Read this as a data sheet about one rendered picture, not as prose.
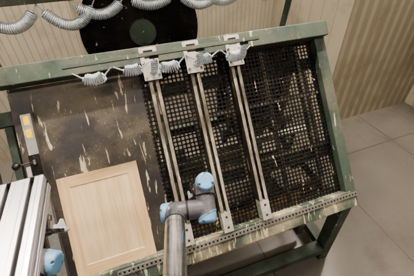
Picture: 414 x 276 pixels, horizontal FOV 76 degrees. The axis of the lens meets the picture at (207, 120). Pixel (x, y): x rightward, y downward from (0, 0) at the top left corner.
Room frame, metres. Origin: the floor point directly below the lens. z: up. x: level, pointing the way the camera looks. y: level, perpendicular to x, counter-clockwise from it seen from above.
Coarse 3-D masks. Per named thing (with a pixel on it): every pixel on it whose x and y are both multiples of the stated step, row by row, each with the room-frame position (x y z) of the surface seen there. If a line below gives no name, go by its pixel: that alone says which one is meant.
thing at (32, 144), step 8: (32, 120) 1.16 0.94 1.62; (24, 128) 1.11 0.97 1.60; (32, 128) 1.12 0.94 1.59; (32, 144) 1.07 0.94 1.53; (32, 152) 1.04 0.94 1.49; (40, 152) 1.06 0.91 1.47; (48, 208) 0.86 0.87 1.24; (56, 216) 0.86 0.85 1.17; (56, 240) 0.76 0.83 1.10; (56, 248) 0.73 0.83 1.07; (64, 256) 0.72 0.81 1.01; (64, 264) 0.68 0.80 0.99; (64, 272) 0.65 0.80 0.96
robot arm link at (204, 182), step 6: (204, 174) 0.71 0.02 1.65; (210, 174) 0.72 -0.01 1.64; (198, 180) 0.69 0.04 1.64; (204, 180) 0.69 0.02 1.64; (210, 180) 0.70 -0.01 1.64; (198, 186) 0.68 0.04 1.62; (204, 186) 0.67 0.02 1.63; (210, 186) 0.67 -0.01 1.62; (198, 192) 0.67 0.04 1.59; (204, 192) 0.66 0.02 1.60
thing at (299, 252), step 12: (336, 216) 1.13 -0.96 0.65; (300, 228) 1.25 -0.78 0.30; (312, 228) 1.31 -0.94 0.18; (324, 228) 1.18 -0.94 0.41; (336, 228) 1.13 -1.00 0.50; (312, 240) 1.23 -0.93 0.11; (324, 240) 1.14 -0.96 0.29; (288, 252) 1.10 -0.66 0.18; (300, 252) 1.10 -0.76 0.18; (312, 252) 1.10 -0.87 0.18; (324, 252) 1.13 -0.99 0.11; (252, 264) 1.01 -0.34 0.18; (264, 264) 1.01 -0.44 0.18; (276, 264) 1.01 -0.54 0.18; (288, 264) 1.02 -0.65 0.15
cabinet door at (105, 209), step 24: (120, 168) 1.06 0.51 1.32; (72, 192) 0.95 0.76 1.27; (96, 192) 0.96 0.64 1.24; (120, 192) 0.98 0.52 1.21; (72, 216) 0.86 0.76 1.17; (96, 216) 0.88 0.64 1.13; (120, 216) 0.89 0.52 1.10; (144, 216) 0.91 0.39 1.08; (72, 240) 0.78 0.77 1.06; (96, 240) 0.79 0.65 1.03; (120, 240) 0.80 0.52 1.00; (144, 240) 0.82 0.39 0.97; (96, 264) 0.71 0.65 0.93; (120, 264) 0.72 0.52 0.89
